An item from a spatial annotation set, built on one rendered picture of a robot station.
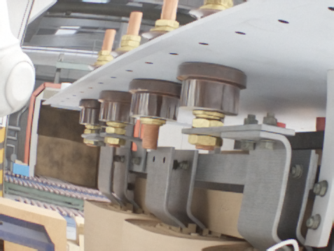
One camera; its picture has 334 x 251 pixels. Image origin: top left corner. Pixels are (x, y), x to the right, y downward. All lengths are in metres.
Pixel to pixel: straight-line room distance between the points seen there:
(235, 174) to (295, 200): 0.24
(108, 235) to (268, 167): 0.78
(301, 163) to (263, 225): 0.10
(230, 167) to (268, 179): 0.25
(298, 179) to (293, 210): 0.05
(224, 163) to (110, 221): 0.51
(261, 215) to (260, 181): 0.05
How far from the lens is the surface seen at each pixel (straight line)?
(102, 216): 1.54
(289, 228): 0.82
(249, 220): 0.84
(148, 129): 1.22
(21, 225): 2.12
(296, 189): 0.82
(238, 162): 1.03
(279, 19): 0.60
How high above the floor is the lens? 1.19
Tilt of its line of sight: 4 degrees up
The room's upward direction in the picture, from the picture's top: 7 degrees clockwise
